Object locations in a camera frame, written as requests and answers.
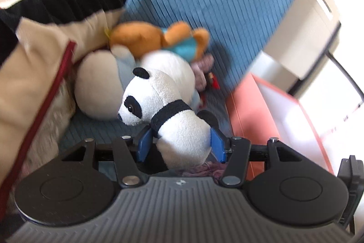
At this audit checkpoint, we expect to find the blue textured bed sheet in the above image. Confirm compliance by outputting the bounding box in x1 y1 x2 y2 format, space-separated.
56 86 234 158

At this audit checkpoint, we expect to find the red and black figurine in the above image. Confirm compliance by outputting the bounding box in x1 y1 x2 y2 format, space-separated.
198 72 220 106

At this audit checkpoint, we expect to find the pink storage box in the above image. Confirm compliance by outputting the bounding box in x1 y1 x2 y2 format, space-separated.
226 73 334 173

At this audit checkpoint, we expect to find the striped red black duvet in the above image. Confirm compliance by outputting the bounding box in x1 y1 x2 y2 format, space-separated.
1 0 126 217

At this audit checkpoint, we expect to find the beige plastic chair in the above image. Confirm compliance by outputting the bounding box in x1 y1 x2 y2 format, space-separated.
249 0 363 98

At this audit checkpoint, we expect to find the pink knitted plush toy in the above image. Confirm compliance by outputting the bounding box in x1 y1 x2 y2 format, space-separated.
190 54 214 92

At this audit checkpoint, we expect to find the purple organza ribbon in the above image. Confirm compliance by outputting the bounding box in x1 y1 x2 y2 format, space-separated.
181 161 227 184

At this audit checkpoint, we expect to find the white and blue plush doll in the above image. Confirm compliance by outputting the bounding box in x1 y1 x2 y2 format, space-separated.
74 45 200 120

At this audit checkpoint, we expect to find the panda plush toy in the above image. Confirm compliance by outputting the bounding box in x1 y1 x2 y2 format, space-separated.
119 67 218 169

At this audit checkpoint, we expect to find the orange teddy bear plush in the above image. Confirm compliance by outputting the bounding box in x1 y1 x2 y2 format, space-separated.
109 21 210 62

